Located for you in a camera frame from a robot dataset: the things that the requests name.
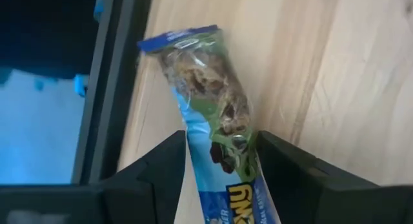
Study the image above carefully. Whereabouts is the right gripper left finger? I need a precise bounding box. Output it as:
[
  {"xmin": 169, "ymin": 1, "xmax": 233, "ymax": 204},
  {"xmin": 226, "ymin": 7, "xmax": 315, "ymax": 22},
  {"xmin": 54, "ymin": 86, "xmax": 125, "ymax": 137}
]
[{"xmin": 101, "ymin": 130, "xmax": 187, "ymax": 224}]

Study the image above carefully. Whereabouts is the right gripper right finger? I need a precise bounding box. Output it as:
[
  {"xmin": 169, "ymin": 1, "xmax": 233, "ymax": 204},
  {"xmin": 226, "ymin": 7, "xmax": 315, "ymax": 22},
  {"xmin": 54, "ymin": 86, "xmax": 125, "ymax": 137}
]
[{"xmin": 257, "ymin": 130, "xmax": 378, "ymax": 224}]

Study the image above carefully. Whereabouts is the black aluminium table frame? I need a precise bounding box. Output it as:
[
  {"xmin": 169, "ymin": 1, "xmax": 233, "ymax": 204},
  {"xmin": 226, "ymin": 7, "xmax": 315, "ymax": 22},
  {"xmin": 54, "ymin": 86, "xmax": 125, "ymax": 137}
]
[{"xmin": 71, "ymin": 0, "xmax": 155, "ymax": 186}]

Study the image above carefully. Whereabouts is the light blue Quaker granola bar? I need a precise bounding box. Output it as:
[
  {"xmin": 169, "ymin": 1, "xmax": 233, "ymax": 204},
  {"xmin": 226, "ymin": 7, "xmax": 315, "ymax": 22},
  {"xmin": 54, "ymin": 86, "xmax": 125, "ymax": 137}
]
[{"xmin": 137, "ymin": 25, "xmax": 281, "ymax": 224}]

